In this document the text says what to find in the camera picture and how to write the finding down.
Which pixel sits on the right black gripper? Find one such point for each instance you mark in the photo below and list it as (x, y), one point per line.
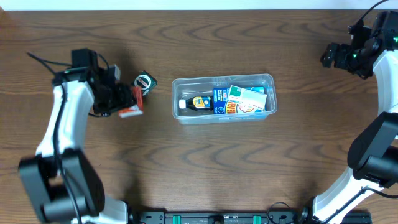
(336, 55)

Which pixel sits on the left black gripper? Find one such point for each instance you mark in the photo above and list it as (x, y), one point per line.
(129, 98)

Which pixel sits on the red orange box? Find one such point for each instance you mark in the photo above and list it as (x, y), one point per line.
(138, 105)

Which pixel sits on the green square box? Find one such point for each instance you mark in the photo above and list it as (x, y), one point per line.
(145, 82)

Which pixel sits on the dark bottle white cap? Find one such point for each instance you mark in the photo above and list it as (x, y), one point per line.
(197, 103)

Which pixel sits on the blue Kool Fever box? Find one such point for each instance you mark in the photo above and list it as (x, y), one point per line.
(221, 104)

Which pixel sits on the white green medicine box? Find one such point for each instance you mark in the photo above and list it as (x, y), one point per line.
(247, 97)

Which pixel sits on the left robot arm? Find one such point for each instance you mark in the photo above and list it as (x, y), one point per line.
(61, 183)

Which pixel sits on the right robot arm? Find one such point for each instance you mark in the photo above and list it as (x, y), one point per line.
(372, 160)

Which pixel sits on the clear plastic container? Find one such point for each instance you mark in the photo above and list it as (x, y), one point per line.
(185, 88)

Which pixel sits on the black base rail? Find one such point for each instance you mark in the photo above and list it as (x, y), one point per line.
(160, 217)

